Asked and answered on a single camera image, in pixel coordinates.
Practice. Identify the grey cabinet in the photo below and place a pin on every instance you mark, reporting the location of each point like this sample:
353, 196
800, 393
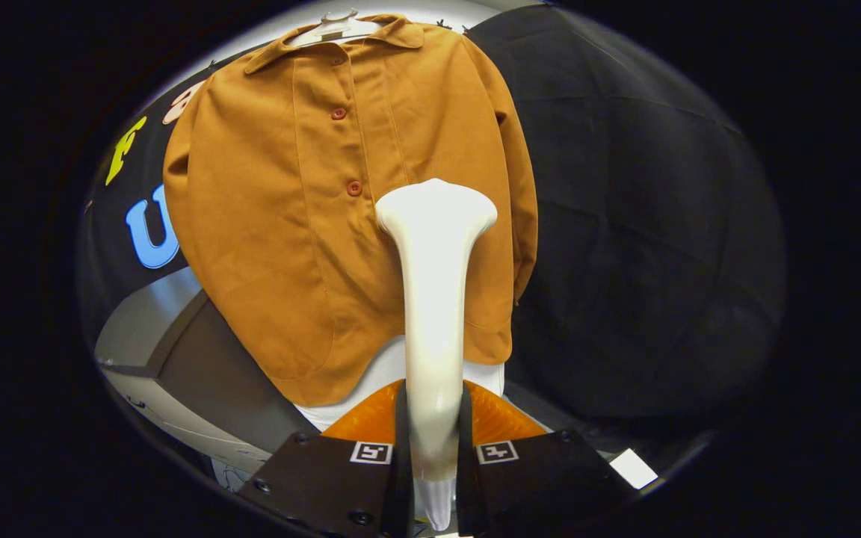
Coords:
206, 373

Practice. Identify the white garment form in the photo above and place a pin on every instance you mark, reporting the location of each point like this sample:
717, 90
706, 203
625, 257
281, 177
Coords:
371, 381

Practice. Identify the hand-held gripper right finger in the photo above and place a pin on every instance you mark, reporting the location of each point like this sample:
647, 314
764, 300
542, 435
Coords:
469, 493

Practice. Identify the orange button-up shirt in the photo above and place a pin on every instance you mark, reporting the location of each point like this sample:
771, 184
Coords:
273, 224

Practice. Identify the black backdrop cloth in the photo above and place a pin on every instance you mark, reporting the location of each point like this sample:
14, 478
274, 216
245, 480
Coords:
625, 224

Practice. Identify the white clothes hanger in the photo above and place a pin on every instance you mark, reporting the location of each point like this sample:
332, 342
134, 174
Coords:
333, 30

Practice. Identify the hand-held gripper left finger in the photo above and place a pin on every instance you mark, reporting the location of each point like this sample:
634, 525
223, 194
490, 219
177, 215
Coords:
399, 493

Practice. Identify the white paper sheet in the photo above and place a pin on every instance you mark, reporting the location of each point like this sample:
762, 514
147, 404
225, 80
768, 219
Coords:
632, 468

